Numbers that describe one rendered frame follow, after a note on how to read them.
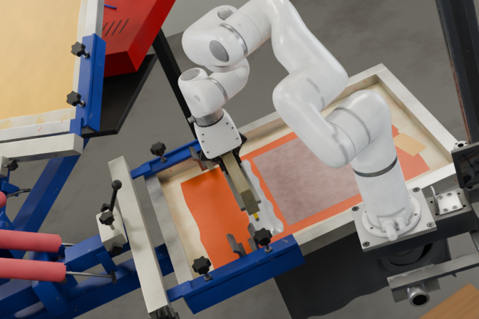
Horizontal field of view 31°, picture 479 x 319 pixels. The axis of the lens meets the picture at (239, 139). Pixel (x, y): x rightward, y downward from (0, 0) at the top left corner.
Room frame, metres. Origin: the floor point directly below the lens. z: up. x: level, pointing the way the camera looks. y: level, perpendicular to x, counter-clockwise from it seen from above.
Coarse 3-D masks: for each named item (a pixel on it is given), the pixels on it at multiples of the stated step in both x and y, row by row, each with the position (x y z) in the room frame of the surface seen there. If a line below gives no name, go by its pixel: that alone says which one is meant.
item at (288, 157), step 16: (272, 144) 2.06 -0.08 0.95; (288, 144) 2.03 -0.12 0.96; (304, 144) 2.00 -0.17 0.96; (256, 160) 2.01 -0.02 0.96; (272, 160) 1.98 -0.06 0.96; (288, 160) 1.95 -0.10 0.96; (304, 160) 1.92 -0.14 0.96; (320, 160) 1.90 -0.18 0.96; (208, 176) 2.04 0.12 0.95; (224, 176) 2.00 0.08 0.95; (256, 176) 1.94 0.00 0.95; (272, 176) 1.91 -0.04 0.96; (288, 176) 1.89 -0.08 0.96; (192, 192) 1.99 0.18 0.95; (208, 192) 1.96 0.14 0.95; (224, 192) 1.93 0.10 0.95; (192, 208) 1.92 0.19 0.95; (208, 208) 1.89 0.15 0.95; (224, 208) 1.87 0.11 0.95
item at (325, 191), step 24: (408, 168) 1.72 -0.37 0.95; (264, 192) 1.86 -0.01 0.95; (288, 192) 1.82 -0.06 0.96; (312, 192) 1.78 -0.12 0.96; (336, 192) 1.74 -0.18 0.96; (216, 216) 1.85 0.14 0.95; (240, 216) 1.80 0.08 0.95; (288, 216) 1.73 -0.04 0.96; (312, 216) 1.69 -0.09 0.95; (216, 240) 1.75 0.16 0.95; (240, 240) 1.71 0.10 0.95; (216, 264) 1.66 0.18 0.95
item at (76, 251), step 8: (88, 240) 1.86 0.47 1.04; (96, 240) 1.84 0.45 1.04; (128, 240) 1.81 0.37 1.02; (72, 248) 1.85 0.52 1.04; (80, 248) 1.84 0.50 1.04; (88, 248) 1.82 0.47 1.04; (96, 248) 1.81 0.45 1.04; (104, 248) 1.81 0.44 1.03; (128, 248) 1.81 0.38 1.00; (72, 256) 1.82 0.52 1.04; (80, 256) 1.80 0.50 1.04; (88, 256) 1.80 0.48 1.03; (96, 256) 1.81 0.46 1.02; (112, 256) 1.81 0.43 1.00; (72, 264) 1.80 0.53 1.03; (80, 264) 1.80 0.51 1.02; (88, 264) 1.80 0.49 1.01; (96, 264) 1.81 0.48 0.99; (80, 272) 1.80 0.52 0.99
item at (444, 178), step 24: (384, 72) 2.12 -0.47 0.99; (408, 96) 1.96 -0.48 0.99; (264, 120) 2.14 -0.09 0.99; (432, 120) 1.82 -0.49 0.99; (168, 168) 2.10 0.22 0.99; (168, 216) 1.88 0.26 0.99; (336, 216) 1.61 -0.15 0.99; (168, 240) 1.79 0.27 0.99; (312, 240) 1.57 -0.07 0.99; (336, 240) 1.57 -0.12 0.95
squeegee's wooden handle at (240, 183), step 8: (224, 160) 1.81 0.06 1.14; (232, 160) 1.79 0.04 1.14; (232, 168) 1.76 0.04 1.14; (232, 176) 1.73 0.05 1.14; (240, 176) 1.72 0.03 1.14; (240, 184) 1.68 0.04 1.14; (248, 184) 1.68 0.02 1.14; (240, 192) 1.66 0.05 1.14; (248, 192) 1.65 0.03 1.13; (248, 200) 1.65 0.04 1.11; (248, 208) 1.65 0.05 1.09; (256, 208) 1.65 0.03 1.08
